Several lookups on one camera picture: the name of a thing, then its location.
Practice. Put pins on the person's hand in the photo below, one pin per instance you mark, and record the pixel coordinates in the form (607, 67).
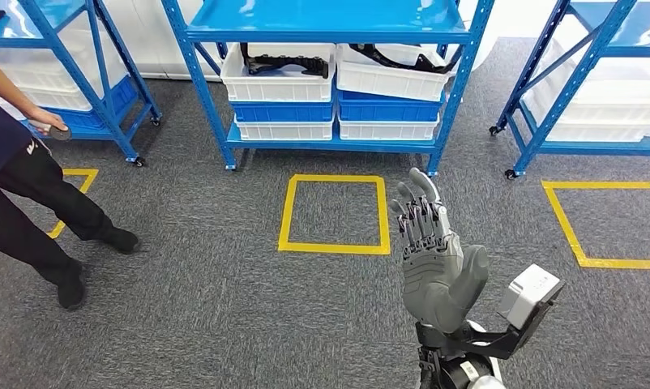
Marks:
(46, 119)

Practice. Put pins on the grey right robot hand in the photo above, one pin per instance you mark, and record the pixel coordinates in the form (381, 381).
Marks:
(438, 284)

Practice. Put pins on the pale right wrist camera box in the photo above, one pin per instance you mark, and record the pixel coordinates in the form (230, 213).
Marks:
(526, 295)

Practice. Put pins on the person's forearm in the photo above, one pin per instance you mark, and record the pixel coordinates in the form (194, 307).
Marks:
(8, 88)

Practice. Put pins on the blue plastic bin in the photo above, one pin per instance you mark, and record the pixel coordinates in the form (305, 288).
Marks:
(389, 107)
(121, 102)
(282, 111)

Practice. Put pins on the person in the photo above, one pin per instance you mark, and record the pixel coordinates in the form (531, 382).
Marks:
(29, 182)

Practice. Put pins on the black curved plastic part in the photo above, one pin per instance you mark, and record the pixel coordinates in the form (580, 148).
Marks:
(303, 65)
(427, 64)

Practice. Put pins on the small black round object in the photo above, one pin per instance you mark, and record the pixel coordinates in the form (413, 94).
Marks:
(61, 133)

